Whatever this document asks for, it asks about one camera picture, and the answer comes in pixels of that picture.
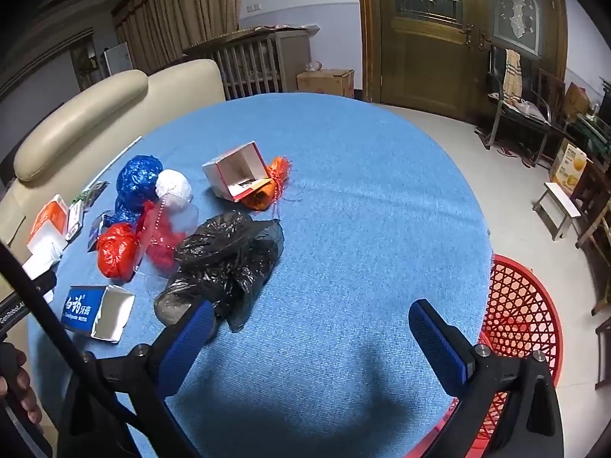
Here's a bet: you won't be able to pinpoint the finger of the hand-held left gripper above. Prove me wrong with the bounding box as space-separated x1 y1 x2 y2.
0 241 141 458

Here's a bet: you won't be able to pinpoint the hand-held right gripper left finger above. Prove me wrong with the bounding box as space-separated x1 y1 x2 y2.
60 300 215 458

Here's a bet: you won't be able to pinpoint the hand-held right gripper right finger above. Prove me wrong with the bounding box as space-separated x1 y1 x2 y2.
409 300 565 458

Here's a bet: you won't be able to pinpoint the red plastic basket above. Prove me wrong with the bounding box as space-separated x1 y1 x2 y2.
411 254 565 458

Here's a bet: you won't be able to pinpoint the black plastic bag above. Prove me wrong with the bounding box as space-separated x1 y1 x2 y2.
154 210 286 334

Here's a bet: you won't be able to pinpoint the blue plastic bag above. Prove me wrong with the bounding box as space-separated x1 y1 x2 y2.
115 154 165 225

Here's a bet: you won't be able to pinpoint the red and white carton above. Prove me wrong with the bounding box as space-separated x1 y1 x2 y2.
201 141 275 202

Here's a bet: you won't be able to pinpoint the person's left hand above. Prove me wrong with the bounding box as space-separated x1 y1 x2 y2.
0 347 43 435

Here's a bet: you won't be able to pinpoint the blue toothpaste box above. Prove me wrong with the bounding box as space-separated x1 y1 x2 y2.
61 285 136 344

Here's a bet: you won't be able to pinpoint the white box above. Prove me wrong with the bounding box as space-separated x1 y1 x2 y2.
21 234 65 280

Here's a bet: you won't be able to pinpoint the orange and white carton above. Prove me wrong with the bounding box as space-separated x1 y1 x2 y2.
27 195 70 249

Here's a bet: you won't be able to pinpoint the white labelled packet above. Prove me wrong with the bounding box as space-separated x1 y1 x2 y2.
66 200 86 242

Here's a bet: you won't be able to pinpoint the red plastic bag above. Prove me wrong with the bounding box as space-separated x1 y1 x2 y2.
97 223 141 281

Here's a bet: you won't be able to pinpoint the blue and silver packet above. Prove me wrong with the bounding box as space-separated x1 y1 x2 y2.
87 212 118 251

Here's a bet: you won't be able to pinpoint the red transparent plastic wrap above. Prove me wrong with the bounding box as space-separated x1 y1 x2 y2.
136 200 189 270

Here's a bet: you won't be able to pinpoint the clear plastic packaging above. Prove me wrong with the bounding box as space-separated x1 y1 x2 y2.
136 203 201 297

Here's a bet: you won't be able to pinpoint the dark snack wrapper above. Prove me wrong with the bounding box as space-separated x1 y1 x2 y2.
71 181 110 211

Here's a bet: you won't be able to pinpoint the white plastic bag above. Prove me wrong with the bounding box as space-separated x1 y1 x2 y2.
155 169 194 211

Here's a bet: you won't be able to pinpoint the white stick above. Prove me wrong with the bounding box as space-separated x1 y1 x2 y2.
79 134 144 192

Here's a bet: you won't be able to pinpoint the small wooden stool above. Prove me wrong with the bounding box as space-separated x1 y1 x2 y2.
532 182 583 242

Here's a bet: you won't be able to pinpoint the beige sofa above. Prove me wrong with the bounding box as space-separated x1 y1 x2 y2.
0 58 226 306

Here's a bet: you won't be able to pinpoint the orange packet bundle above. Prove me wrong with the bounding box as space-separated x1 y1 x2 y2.
246 155 293 211

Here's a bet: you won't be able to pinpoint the wooden chair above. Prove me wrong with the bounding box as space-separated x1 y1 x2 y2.
575 162 611 316

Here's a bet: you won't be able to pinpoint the yellow printed box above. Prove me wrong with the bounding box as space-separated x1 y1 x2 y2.
549 138 589 196

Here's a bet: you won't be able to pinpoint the black metal chair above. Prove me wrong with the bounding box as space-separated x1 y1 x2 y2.
477 45 564 168

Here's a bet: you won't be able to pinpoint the white board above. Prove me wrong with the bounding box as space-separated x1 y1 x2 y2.
104 42 134 77

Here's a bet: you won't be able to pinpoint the plaid scarf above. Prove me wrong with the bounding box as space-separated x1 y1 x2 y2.
503 49 523 101

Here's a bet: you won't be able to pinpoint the brown cardboard carton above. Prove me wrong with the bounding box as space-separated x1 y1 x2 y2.
563 81 593 118

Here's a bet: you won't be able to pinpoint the cardboard box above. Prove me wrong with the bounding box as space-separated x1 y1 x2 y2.
297 69 355 98

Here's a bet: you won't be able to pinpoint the wooden barred crib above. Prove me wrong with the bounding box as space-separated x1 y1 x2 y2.
184 26 311 101

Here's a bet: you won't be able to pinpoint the wooden glazed double door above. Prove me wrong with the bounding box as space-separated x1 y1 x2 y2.
356 0 569 122

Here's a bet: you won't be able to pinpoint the brown curtains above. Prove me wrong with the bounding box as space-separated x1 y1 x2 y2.
112 0 246 77

